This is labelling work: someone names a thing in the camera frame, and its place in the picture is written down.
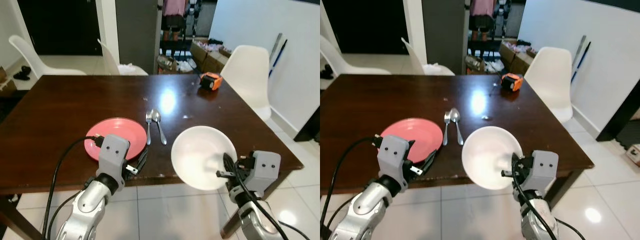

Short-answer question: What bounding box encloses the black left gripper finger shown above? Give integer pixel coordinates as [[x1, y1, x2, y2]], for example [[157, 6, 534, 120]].
[[419, 148, 439, 175], [134, 147, 149, 174]]

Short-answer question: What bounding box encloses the white round plate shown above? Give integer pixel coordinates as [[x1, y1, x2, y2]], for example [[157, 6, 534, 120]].
[[461, 126, 524, 191], [171, 125, 239, 191]]

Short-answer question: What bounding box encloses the pink round plate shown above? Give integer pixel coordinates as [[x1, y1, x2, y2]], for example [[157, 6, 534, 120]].
[[84, 118, 148, 162], [380, 118, 445, 164]]

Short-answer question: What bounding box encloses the silver spoon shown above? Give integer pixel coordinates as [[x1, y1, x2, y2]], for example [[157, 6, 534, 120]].
[[449, 108, 465, 146], [151, 109, 168, 146]]

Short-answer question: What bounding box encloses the dark brown wooden table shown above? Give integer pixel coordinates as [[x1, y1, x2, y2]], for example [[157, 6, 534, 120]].
[[0, 74, 305, 240], [320, 74, 596, 211]]

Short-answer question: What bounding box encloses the orange black tape measure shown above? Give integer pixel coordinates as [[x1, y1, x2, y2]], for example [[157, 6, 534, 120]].
[[501, 73, 524, 93], [199, 72, 223, 92]]

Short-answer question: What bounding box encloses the white plastic chair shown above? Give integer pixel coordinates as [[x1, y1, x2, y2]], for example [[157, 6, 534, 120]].
[[400, 37, 456, 77], [220, 45, 274, 122], [8, 35, 87, 81], [523, 46, 575, 124], [320, 35, 392, 77], [97, 38, 150, 76]]

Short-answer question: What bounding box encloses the brown cardboard box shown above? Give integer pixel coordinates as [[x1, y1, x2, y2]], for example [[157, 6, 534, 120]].
[[190, 40, 234, 74], [499, 41, 538, 76]]

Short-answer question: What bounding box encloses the black shelf with items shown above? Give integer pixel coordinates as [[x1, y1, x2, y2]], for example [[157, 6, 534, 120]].
[[465, 39, 503, 74], [157, 39, 197, 74]]

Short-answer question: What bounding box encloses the dark wooden furniture piece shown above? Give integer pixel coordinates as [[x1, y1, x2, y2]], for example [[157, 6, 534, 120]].
[[596, 80, 640, 142]]

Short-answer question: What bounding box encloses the silver metal pole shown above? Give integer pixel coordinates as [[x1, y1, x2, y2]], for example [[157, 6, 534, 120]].
[[269, 33, 284, 63]]

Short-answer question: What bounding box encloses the person in pink top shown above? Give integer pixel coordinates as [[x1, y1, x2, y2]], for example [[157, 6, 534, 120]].
[[470, 0, 499, 42], [162, 0, 191, 42]]

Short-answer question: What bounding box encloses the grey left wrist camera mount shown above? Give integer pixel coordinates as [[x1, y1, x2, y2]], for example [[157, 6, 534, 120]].
[[96, 134, 132, 177], [376, 135, 414, 179]]

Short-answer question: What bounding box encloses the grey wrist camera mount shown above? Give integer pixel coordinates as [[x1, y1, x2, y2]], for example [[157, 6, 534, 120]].
[[96, 134, 132, 177], [247, 150, 282, 197], [376, 135, 414, 179], [529, 149, 560, 192]]

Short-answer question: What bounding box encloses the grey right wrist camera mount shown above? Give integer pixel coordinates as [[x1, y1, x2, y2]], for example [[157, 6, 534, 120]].
[[529, 149, 560, 192], [247, 150, 282, 197]]

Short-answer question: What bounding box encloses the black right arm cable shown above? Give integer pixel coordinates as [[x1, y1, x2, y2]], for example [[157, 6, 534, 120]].
[[229, 161, 312, 240], [513, 161, 587, 240]]

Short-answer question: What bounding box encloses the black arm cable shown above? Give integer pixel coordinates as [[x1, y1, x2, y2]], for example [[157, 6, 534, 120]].
[[320, 136, 385, 240], [513, 161, 587, 240], [229, 161, 312, 240], [42, 135, 106, 240]]

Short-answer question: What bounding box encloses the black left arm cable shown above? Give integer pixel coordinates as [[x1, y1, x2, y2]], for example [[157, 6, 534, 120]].
[[320, 136, 385, 240], [42, 135, 106, 240]]

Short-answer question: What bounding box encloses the dark blue broom handle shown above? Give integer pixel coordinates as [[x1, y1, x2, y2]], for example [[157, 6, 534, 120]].
[[268, 39, 289, 79], [571, 41, 592, 85]]

